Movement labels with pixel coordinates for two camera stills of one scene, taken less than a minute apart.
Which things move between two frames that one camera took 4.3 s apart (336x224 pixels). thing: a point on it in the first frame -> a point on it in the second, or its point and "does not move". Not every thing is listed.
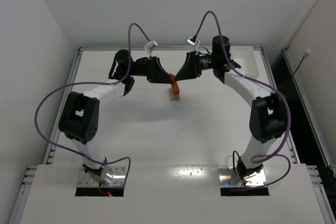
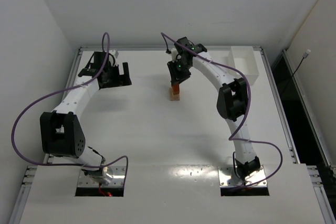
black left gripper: x=153 y=69 -> x=115 y=77
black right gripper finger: x=190 y=69 -> x=173 y=72
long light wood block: x=176 y=97 does not move
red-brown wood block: x=174 y=84 does not move
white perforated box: x=244 y=55 does not move
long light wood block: x=172 y=96 does not move
